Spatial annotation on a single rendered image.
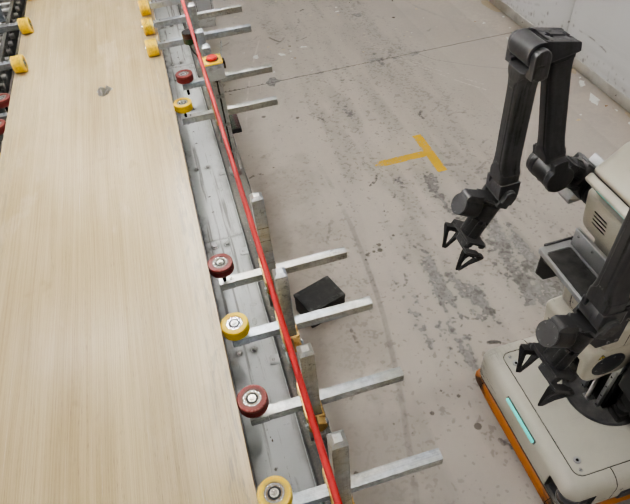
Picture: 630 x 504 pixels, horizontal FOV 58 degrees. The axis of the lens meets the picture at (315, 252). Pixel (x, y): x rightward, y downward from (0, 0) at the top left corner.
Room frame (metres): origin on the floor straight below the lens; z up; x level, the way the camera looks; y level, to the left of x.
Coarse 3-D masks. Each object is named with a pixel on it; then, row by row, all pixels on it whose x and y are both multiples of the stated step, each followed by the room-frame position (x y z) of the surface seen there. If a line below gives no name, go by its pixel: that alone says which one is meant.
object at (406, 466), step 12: (420, 456) 0.58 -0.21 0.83; (432, 456) 0.58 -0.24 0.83; (384, 468) 0.56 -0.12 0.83; (396, 468) 0.56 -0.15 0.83; (408, 468) 0.56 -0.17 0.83; (420, 468) 0.56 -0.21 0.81; (360, 480) 0.54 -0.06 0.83; (372, 480) 0.54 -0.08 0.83; (384, 480) 0.54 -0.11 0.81; (300, 492) 0.53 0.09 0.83; (312, 492) 0.52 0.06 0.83; (324, 492) 0.52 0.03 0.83
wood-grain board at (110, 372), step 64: (64, 0) 3.49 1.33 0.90; (128, 0) 3.40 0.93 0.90; (64, 64) 2.68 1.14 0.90; (128, 64) 2.62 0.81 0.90; (64, 128) 2.10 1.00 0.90; (128, 128) 2.06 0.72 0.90; (0, 192) 1.71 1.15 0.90; (64, 192) 1.67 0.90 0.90; (128, 192) 1.63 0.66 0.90; (0, 256) 1.36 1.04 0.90; (64, 256) 1.33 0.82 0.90; (128, 256) 1.30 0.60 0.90; (192, 256) 1.28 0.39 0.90; (0, 320) 1.09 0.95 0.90; (64, 320) 1.06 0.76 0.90; (128, 320) 1.04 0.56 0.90; (192, 320) 1.02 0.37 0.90; (0, 384) 0.86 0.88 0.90; (64, 384) 0.84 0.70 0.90; (128, 384) 0.82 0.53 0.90; (192, 384) 0.81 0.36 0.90; (0, 448) 0.68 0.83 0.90; (64, 448) 0.66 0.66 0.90; (128, 448) 0.64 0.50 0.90; (192, 448) 0.63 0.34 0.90
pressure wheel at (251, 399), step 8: (240, 392) 0.76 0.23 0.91; (248, 392) 0.76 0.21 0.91; (256, 392) 0.76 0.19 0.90; (264, 392) 0.76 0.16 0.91; (240, 400) 0.74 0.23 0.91; (248, 400) 0.74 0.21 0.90; (256, 400) 0.74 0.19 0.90; (264, 400) 0.73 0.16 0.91; (240, 408) 0.72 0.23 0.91; (248, 408) 0.72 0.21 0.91; (256, 408) 0.71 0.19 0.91; (264, 408) 0.72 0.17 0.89; (248, 416) 0.71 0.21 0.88; (256, 416) 0.71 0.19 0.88
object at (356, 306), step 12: (360, 300) 1.08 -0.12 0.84; (312, 312) 1.05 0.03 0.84; (324, 312) 1.04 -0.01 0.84; (336, 312) 1.04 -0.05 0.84; (348, 312) 1.05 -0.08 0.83; (276, 324) 1.02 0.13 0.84; (300, 324) 1.01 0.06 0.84; (312, 324) 1.02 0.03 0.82; (252, 336) 0.98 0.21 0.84; (264, 336) 0.99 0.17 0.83
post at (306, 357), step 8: (304, 344) 0.75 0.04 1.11; (304, 352) 0.73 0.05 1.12; (312, 352) 0.73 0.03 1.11; (304, 360) 0.72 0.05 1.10; (312, 360) 0.72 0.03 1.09; (304, 368) 0.72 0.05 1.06; (312, 368) 0.72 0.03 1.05; (304, 376) 0.72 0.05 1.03; (312, 376) 0.72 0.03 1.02; (312, 384) 0.72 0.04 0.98; (312, 392) 0.72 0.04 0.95; (312, 400) 0.72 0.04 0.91; (320, 408) 0.72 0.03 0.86; (320, 432) 0.72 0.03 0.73
